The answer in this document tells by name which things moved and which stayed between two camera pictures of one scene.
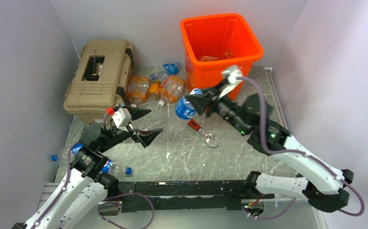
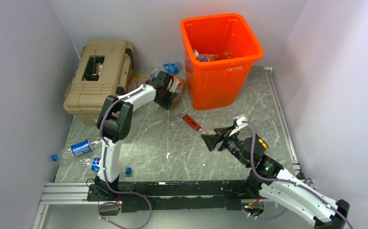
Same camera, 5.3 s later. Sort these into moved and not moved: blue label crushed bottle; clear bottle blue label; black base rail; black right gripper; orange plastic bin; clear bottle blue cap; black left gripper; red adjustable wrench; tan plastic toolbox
Moved: black left gripper; blue label crushed bottle; black right gripper
Not moved: clear bottle blue cap; clear bottle blue label; orange plastic bin; red adjustable wrench; black base rail; tan plastic toolbox
